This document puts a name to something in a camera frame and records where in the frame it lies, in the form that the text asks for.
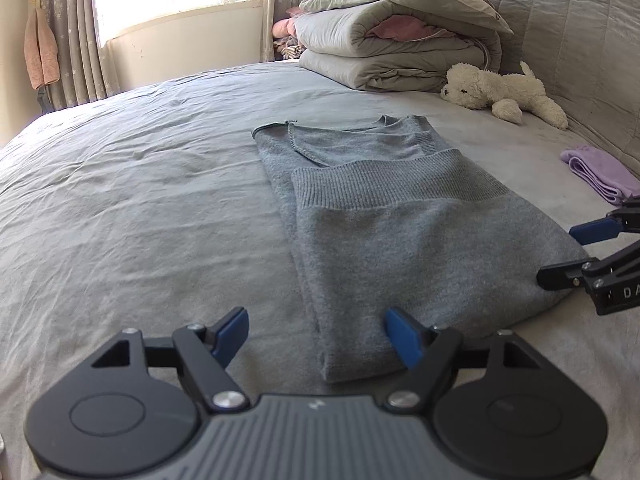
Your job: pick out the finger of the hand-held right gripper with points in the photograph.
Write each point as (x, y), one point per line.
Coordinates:
(560, 276)
(592, 232)

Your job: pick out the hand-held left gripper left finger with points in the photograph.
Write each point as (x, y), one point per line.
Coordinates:
(231, 335)

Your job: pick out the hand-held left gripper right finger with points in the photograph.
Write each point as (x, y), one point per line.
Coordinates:
(402, 335)

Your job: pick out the grey knit short-sleeve sweater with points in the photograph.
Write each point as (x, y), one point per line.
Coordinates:
(400, 250)

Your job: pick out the folded purple garment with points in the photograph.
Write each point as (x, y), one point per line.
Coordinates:
(600, 170)

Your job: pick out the white plush dog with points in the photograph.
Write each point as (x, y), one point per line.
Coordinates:
(500, 87)

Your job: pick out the grey quilted headboard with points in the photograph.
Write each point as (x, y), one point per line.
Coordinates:
(575, 25)

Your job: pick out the folded grey pink quilt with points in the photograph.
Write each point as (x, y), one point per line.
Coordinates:
(390, 65)

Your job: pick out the light grey pillow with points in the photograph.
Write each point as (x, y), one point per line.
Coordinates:
(415, 2)

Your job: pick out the dark floor stand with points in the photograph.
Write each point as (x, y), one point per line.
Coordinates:
(44, 100)

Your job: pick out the pink bundled cloth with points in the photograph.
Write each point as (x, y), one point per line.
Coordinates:
(285, 30)

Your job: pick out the pink hanging jacket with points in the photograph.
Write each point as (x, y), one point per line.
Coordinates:
(41, 50)

